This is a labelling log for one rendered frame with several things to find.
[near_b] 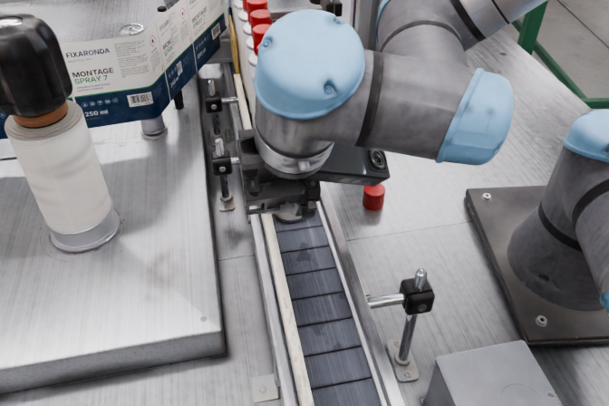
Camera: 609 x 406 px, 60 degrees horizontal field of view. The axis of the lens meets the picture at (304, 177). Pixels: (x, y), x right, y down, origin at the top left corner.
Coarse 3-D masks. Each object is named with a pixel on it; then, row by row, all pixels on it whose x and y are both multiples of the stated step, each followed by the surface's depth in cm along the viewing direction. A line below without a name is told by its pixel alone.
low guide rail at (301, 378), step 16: (240, 80) 97; (240, 96) 92; (240, 112) 91; (272, 224) 68; (272, 240) 66; (272, 256) 64; (288, 304) 59; (288, 320) 57; (288, 336) 56; (304, 368) 53; (304, 384) 52; (304, 400) 51
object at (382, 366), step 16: (336, 224) 62; (336, 240) 60; (352, 272) 56; (352, 288) 55; (368, 304) 53; (368, 320) 52; (368, 336) 50; (384, 352) 49; (384, 368) 48; (384, 384) 47; (400, 400) 46
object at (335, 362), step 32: (288, 224) 73; (320, 224) 73; (288, 256) 69; (320, 256) 69; (288, 288) 65; (320, 288) 65; (320, 320) 61; (352, 320) 61; (288, 352) 58; (320, 352) 58; (352, 352) 58; (320, 384) 55; (352, 384) 55
